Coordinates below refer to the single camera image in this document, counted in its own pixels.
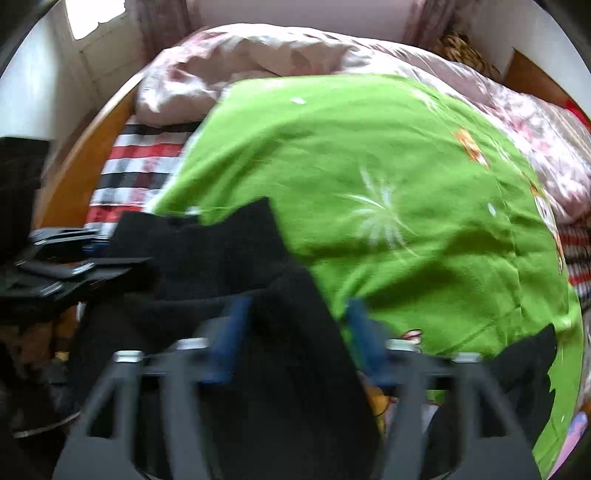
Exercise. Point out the green printed blanket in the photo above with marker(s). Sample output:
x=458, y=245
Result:
x=369, y=152

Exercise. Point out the brown patterned cloth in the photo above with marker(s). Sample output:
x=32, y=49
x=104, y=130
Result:
x=461, y=48

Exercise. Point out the white door with window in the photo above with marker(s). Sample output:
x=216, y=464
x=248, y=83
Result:
x=106, y=60

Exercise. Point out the red patterned pillow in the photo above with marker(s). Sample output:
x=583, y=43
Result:
x=579, y=113

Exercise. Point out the plain wooden headboard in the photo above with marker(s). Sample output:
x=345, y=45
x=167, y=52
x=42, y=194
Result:
x=531, y=78

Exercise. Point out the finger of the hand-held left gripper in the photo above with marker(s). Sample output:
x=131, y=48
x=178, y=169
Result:
x=64, y=237
x=83, y=272

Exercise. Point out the pink white pillow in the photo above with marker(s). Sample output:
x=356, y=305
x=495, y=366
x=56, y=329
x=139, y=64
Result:
x=277, y=50

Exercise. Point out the pink curtain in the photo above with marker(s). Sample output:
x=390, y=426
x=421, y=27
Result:
x=157, y=23

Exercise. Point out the red black plaid sheet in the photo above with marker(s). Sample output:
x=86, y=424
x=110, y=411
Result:
x=134, y=161

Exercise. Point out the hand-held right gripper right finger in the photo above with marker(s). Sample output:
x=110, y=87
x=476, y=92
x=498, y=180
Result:
x=367, y=341

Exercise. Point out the black pants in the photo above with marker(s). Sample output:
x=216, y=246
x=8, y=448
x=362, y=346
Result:
x=221, y=258

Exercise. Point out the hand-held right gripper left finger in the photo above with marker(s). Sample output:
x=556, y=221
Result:
x=231, y=341

